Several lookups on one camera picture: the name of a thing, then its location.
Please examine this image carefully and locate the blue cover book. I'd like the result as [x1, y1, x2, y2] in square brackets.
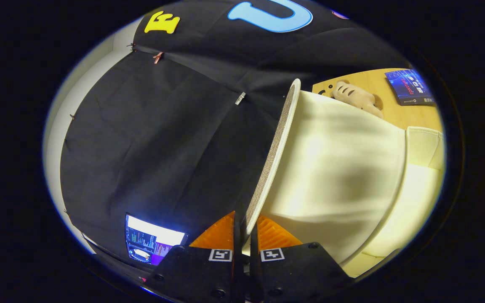
[385, 69, 435, 106]

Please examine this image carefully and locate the brown plush toy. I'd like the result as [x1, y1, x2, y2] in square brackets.
[330, 80, 384, 119]

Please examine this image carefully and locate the lit computer monitor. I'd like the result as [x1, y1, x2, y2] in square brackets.
[125, 213, 189, 266]

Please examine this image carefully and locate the cream fabric storage box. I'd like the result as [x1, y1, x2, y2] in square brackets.
[242, 78, 446, 279]

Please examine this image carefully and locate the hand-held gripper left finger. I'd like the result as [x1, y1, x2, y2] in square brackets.
[141, 210, 245, 303]

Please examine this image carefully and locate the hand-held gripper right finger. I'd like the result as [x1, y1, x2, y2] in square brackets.
[249, 215, 352, 303]

